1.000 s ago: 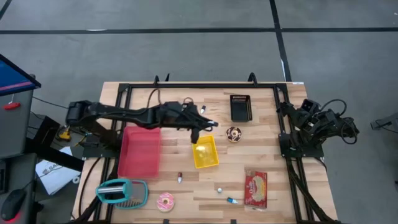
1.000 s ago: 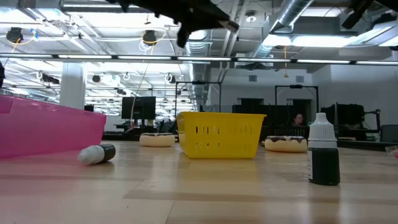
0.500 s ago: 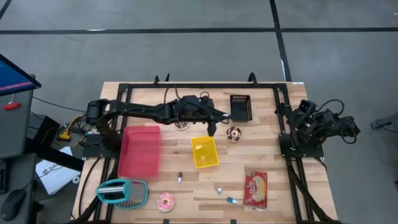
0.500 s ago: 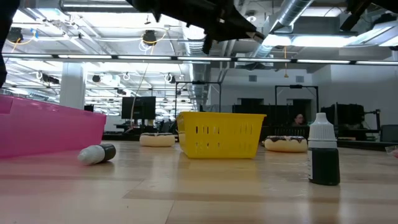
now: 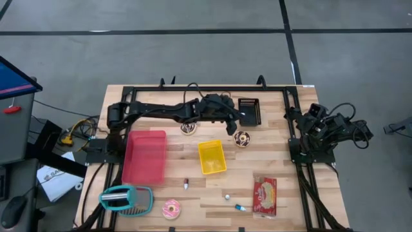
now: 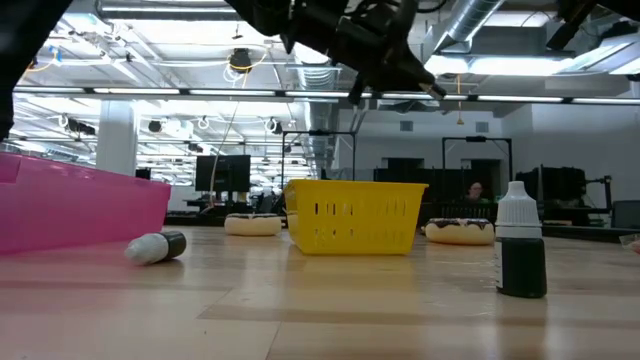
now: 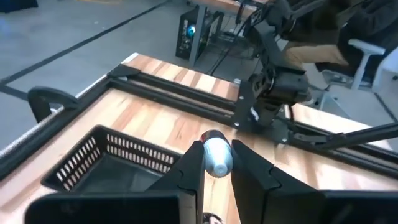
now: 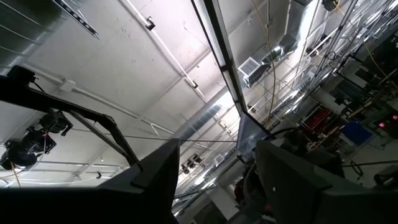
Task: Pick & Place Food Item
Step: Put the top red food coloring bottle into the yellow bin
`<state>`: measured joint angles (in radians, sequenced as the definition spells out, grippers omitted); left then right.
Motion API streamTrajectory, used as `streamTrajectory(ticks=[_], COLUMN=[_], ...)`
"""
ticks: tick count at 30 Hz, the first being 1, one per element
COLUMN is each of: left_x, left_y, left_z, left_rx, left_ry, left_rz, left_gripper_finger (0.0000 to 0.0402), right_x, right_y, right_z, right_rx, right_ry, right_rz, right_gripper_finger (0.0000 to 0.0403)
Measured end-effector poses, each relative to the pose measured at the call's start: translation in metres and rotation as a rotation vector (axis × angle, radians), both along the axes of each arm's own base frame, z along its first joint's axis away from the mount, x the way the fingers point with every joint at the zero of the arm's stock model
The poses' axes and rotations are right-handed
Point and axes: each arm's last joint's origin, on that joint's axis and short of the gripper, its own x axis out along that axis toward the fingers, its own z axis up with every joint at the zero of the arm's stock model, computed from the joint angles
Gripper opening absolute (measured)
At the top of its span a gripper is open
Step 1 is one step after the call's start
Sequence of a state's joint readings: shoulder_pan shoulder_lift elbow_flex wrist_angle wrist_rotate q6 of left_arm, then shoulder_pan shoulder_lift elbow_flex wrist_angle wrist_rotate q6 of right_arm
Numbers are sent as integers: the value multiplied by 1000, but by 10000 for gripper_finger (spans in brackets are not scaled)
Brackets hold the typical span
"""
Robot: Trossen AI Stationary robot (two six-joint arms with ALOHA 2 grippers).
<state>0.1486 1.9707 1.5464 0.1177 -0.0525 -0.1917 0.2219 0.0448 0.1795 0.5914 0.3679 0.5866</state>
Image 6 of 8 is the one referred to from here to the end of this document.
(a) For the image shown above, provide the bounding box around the chocolate glazed donut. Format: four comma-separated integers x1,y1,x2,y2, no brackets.
423,217,496,246

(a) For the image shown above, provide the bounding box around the grey box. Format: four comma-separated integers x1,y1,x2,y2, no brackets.
612,199,640,230

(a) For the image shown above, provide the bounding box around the small dropper bottle white cap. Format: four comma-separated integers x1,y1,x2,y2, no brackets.
124,230,188,267
494,180,548,300

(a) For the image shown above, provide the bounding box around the chocolate donut white drizzle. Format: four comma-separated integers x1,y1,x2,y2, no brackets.
223,212,283,237

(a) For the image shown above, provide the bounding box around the person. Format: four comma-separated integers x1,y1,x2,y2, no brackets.
464,181,489,204

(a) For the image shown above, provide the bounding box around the yellow hanging cord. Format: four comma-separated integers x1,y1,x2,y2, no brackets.
454,73,464,126

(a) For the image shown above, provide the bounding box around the pink plastic tray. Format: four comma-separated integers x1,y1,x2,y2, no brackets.
0,152,173,255

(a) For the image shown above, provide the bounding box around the black computer monitor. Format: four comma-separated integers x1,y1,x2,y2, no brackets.
194,154,252,193

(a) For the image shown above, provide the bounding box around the black machine on desk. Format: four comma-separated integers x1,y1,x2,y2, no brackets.
514,164,614,226

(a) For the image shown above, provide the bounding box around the black ceiling device yellow cable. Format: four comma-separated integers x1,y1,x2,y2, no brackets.
228,47,254,75

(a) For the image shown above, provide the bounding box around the white building pillar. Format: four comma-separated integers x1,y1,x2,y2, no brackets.
95,99,139,176

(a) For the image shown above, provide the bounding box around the yellow slotted plastic basket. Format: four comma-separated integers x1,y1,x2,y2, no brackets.
283,178,430,256

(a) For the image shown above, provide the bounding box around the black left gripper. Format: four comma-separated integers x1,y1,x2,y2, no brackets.
224,0,448,106

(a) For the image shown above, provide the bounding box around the spiral metal air duct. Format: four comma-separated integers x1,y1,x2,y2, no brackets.
433,0,506,54
294,62,342,176

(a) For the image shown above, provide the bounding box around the black metal gantry frame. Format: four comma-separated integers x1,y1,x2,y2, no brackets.
441,136,514,201
281,130,357,182

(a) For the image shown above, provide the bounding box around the long ceiling light bar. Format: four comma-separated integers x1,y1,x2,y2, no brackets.
12,85,640,105

